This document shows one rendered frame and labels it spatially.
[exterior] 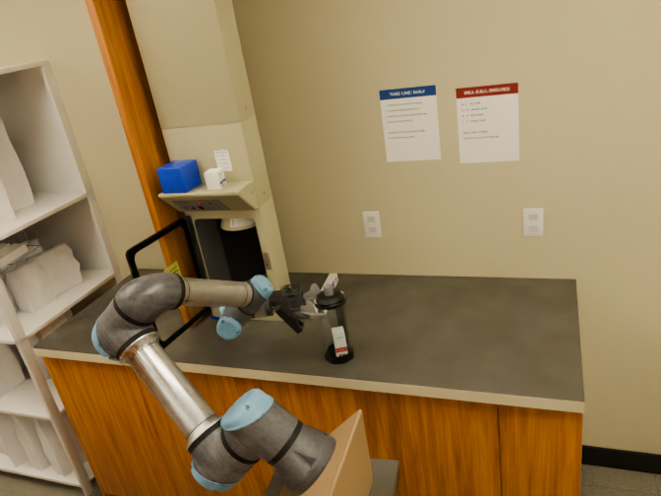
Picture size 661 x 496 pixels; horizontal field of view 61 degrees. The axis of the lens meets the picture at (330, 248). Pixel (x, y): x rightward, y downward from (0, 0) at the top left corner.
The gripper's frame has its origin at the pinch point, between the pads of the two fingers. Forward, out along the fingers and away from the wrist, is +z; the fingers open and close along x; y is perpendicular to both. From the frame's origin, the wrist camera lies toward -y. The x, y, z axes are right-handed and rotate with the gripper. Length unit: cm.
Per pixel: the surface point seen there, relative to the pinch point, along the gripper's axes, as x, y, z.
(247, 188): 20.5, 36.1, -24.2
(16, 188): 80, 32, -151
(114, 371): 16, -30, -92
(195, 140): 30, 53, -41
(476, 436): -20, -40, 42
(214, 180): 20, 40, -34
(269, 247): 26.0, 11.4, -22.7
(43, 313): 55, -22, -143
